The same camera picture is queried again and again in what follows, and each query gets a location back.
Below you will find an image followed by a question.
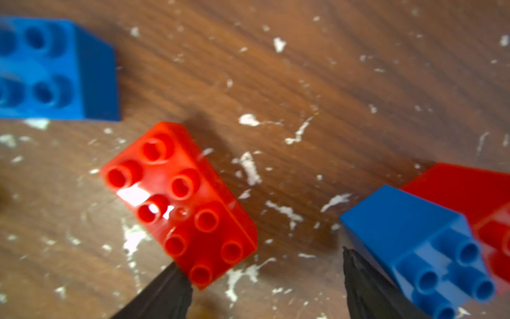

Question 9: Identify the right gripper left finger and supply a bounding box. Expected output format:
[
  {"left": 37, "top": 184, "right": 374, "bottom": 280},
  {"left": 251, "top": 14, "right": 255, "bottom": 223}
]
[{"left": 112, "top": 263, "right": 193, "bottom": 319}]

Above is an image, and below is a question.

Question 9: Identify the small blue lego brick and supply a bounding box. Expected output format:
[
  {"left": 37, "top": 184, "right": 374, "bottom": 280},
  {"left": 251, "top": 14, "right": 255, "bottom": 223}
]
[{"left": 340, "top": 186, "right": 496, "bottom": 318}]

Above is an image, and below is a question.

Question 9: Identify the long red lego brick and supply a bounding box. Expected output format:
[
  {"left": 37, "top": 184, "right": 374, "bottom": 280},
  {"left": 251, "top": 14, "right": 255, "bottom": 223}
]
[{"left": 100, "top": 122, "right": 258, "bottom": 289}]

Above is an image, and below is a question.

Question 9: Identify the small red lego brick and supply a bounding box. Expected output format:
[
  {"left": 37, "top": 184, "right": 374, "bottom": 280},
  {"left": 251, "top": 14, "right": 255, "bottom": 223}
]
[{"left": 401, "top": 163, "right": 509, "bottom": 295}]

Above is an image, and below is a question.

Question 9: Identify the long blue lego brick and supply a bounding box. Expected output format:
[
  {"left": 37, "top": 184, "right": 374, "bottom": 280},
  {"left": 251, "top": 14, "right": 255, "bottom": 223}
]
[{"left": 1, "top": 16, "right": 121, "bottom": 121}]

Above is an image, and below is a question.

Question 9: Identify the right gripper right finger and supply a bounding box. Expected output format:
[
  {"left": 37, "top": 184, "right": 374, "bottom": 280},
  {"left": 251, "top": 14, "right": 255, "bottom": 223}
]
[{"left": 343, "top": 247, "right": 429, "bottom": 319}]

